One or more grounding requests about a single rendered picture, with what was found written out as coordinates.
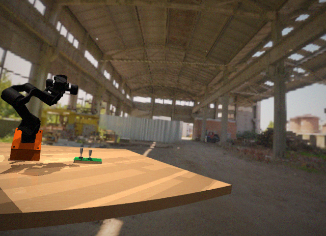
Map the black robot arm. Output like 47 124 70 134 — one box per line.
1 75 68 143

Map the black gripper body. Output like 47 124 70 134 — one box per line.
46 79 78 95

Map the green circuit board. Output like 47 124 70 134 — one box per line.
74 148 102 162

